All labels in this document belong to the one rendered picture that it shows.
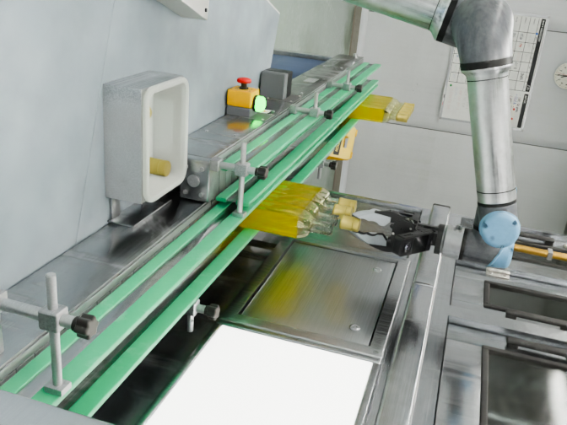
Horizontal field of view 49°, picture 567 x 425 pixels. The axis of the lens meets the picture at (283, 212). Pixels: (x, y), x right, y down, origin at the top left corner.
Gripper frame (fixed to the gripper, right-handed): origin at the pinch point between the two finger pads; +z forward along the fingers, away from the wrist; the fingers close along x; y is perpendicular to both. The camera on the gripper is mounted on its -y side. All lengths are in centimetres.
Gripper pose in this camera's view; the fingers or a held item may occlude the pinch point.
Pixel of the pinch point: (355, 224)
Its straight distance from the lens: 149.4
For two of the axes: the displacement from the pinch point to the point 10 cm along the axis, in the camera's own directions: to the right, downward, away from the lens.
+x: 1.1, -9.4, -3.2
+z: -9.4, -2.0, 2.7
